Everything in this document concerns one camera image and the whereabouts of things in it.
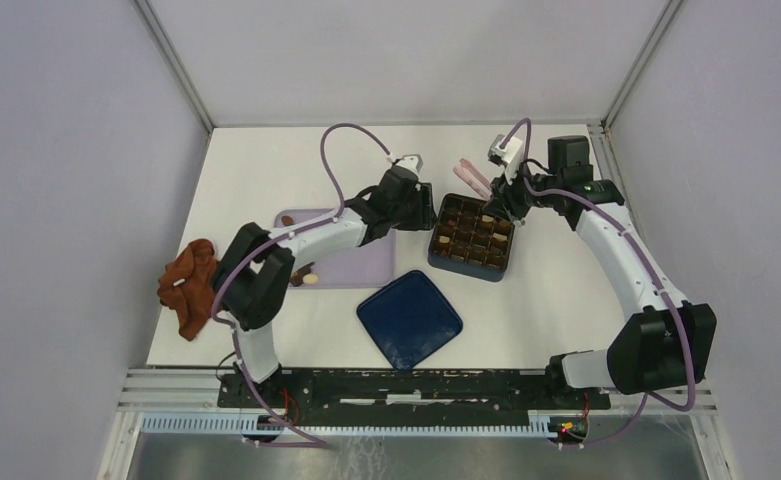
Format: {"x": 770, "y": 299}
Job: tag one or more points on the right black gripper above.
{"x": 504, "y": 196}

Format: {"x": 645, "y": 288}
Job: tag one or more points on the white oval chocolate bottom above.
{"x": 310, "y": 279}

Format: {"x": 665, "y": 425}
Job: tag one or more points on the brown crumpled cloth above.
{"x": 185, "y": 287}

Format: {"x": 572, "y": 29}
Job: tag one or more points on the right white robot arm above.
{"x": 664, "y": 346}

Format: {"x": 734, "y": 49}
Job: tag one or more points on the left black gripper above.
{"x": 425, "y": 217}

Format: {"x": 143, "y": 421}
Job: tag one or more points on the blue tin chocolate box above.
{"x": 467, "y": 241}

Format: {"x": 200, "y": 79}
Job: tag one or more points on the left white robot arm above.
{"x": 253, "y": 276}

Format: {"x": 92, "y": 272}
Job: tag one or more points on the pink tongs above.
{"x": 466, "y": 171}

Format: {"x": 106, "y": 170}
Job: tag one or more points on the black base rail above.
{"x": 322, "y": 397}

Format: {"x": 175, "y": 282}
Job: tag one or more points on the purple chocolate tray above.
{"x": 369, "y": 266}

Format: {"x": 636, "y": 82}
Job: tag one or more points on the blue tin lid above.
{"x": 409, "y": 320}

